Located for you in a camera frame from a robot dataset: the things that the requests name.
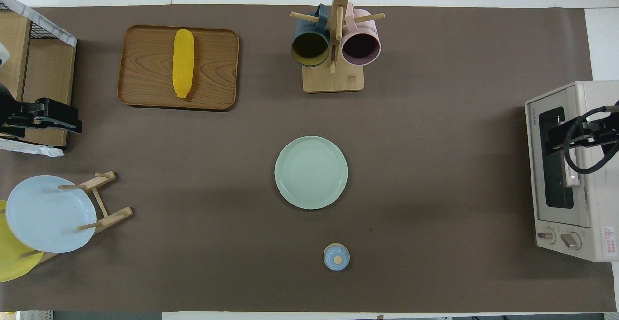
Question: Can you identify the wooden plate rack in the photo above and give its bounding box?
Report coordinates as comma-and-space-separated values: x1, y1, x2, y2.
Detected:
19, 171, 134, 265

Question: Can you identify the beige toaster oven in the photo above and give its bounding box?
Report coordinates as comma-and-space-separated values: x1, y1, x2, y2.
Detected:
525, 80, 619, 262

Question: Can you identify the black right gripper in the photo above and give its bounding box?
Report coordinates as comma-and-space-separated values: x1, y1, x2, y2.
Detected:
545, 112, 619, 155

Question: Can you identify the wooden mug tree stand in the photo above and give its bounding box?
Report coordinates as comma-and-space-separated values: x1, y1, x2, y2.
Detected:
290, 0, 386, 93

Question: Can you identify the pink mug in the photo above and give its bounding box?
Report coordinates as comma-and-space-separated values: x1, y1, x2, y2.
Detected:
341, 2, 382, 67

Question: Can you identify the yellow corn cob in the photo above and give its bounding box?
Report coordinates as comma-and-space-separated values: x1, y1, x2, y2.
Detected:
173, 29, 195, 99

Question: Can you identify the brown table mat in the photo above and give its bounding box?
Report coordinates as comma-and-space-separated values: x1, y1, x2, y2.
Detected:
0, 4, 617, 313

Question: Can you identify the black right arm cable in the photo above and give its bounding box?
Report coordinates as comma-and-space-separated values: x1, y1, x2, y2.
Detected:
563, 106, 619, 175

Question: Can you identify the small blue call bell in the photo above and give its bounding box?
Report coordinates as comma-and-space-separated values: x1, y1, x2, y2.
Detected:
323, 243, 351, 272

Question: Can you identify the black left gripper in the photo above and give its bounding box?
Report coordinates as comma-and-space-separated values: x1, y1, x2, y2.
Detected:
0, 84, 82, 139

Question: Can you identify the yellow round plate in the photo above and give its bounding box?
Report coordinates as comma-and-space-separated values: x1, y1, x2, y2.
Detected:
0, 199, 45, 283

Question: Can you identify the light blue round plate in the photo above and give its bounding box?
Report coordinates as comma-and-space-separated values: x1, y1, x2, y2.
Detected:
6, 175, 97, 254

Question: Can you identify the brown wooden tray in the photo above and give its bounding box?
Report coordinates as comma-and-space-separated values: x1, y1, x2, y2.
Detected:
117, 24, 240, 112

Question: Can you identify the dark blue mug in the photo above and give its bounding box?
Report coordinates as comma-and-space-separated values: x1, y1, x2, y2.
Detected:
291, 4, 331, 68

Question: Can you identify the wire shelf with wooden boards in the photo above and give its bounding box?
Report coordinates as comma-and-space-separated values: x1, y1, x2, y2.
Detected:
0, 0, 78, 158

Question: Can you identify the pale green round plate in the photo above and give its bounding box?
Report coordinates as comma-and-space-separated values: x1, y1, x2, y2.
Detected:
274, 136, 349, 210

